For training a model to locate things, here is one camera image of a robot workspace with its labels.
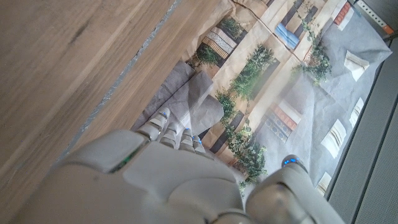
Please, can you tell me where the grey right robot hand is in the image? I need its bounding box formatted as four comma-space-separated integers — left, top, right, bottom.
9, 107, 346, 224

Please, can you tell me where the printed fabric backdrop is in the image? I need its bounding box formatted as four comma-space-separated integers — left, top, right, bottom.
130, 0, 392, 200

